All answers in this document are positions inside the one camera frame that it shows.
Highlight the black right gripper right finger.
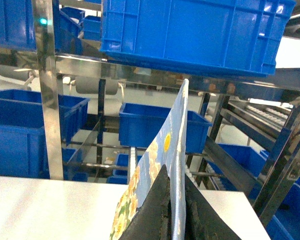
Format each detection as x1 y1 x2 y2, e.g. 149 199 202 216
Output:
184 176 240 240

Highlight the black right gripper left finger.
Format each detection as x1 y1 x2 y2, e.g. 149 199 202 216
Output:
120 165 172 240

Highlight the flower gift bag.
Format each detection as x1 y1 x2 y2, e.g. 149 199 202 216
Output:
109 79 189 240

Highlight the steel roller conveyor rack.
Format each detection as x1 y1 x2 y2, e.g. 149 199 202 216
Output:
0 0 300 228

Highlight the blue crate mid shelf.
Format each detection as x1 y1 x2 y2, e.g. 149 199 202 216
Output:
118 102 212 154

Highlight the blue crate overhead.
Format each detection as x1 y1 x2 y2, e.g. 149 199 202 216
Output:
100 0 296 76

